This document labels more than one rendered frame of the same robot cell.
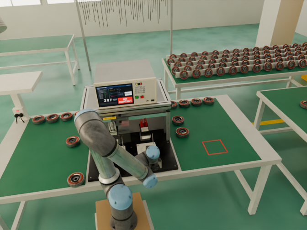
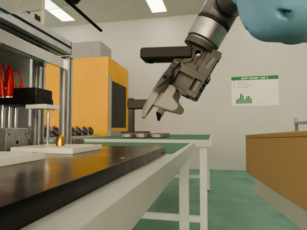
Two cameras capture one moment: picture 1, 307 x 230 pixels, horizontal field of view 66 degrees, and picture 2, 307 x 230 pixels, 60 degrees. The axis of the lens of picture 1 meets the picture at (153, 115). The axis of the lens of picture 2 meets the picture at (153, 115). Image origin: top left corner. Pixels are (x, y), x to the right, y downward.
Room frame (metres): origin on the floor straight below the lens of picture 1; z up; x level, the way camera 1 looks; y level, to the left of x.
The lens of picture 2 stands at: (0.95, 0.59, 0.82)
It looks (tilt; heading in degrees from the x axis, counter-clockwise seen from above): 3 degrees up; 290
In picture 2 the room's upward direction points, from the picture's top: straight up
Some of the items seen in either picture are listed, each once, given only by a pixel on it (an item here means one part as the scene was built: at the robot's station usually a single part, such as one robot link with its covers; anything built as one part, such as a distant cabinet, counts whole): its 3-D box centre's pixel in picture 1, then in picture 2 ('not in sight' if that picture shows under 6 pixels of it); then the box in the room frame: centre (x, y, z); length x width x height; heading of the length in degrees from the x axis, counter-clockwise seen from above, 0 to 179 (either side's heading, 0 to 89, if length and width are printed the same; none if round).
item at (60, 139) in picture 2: not in sight; (60, 139); (1.38, 0.06, 0.80); 0.02 x 0.02 x 0.03
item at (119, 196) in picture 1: (120, 200); not in sight; (0.77, 0.19, 0.99); 0.13 x 0.12 x 0.14; 26
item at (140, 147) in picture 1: (146, 149); (60, 148); (1.38, 0.06, 0.78); 0.15 x 0.15 x 0.01; 7
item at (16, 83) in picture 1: (23, 104); not in sight; (1.82, 1.15, 0.98); 0.37 x 0.35 x 0.46; 97
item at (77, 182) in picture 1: (76, 179); not in sight; (1.12, 0.55, 0.77); 0.11 x 0.11 x 0.04
